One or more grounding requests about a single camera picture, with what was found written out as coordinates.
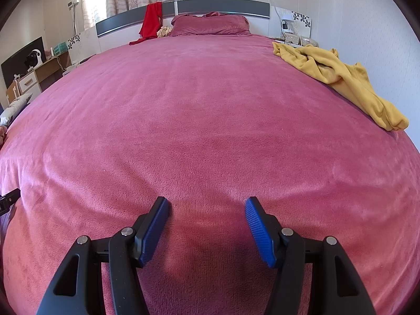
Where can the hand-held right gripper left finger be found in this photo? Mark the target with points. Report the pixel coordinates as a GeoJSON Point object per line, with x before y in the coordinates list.
{"type": "Point", "coordinates": [152, 236]}

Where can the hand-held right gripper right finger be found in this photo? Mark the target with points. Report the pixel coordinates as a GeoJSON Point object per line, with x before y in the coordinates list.
{"type": "Point", "coordinates": [259, 233]}

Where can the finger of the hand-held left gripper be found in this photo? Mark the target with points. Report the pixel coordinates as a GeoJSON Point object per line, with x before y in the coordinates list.
{"type": "Point", "coordinates": [8, 201]}

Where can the yellow knit sweater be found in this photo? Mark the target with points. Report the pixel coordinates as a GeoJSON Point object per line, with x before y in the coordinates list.
{"type": "Point", "coordinates": [344, 72]}

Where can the white antler print pillow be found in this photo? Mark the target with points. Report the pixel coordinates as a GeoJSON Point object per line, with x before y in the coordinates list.
{"type": "Point", "coordinates": [14, 108]}

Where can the white drawer cabinet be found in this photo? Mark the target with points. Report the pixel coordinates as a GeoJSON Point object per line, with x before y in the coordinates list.
{"type": "Point", "coordinates": [29, 83]}

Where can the pink bed with blanket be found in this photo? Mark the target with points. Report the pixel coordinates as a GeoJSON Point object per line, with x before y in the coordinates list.
{"type": "Point", "coordinates": [197, 121]}

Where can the black monitor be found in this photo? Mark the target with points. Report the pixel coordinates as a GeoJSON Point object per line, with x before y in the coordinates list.
{"type": "Point", "coordinates": [14, 62]}

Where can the wooden desk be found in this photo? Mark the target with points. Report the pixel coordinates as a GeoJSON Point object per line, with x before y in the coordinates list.
{"type": "Point", "coordinates": [54, 69]}

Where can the white round desk fan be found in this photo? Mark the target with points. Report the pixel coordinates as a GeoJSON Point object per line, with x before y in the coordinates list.
{"type": "Point", "coordinates": [34, 59]}

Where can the teal storage box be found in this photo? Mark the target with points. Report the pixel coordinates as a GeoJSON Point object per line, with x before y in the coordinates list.
{"type": "Point", "coordinates": [60, 47]}

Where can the beige plush toy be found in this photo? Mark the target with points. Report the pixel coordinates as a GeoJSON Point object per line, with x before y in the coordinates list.
{"type": "Point", "coordinates": [164, 32]}

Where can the white plug-in device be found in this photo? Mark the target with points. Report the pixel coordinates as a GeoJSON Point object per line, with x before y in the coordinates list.
{"type": "Point", "coordinates": [285, 26]}

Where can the thin pole phone stand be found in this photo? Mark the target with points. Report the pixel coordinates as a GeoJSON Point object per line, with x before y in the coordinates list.
{"type": "Point", "coordinates": [76, 3]}

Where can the pink ruffled pillow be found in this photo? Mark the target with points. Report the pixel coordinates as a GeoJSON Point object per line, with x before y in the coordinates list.
{"type": "Point", "coordinates": [210, 24]}

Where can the red garment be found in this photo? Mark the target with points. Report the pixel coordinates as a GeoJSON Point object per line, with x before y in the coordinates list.
{"type": "Point", "coordinates": [151, 19]}

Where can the grey and white headboard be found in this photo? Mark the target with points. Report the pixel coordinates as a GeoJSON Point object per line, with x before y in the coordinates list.
{"type": "Point", "coordinates": [223, 6]}

